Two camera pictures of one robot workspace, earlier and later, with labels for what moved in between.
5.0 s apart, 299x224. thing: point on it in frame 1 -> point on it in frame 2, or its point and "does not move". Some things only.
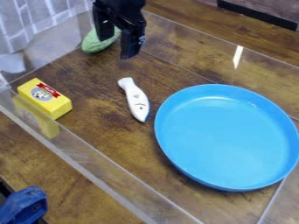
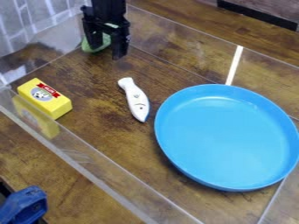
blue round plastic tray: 226,136 does not move
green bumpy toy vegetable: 91,43 does not move
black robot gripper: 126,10 -> 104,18
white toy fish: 136,98 does not move
